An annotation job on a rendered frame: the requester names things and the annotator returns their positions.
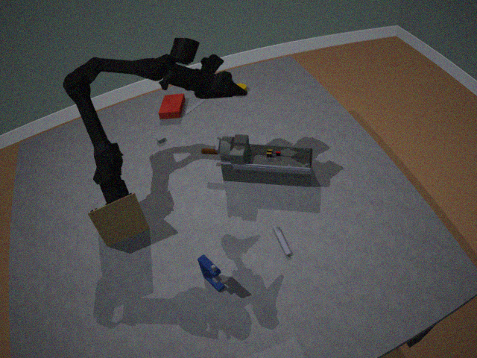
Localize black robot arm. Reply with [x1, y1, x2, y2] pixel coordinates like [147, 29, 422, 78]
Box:
[63, 38, 224, 205]

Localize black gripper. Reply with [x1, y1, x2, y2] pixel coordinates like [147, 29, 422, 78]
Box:
[184, 68, 247, 99]

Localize red rectangular block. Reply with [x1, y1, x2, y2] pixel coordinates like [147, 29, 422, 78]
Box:
[159, 93, 185, 119]

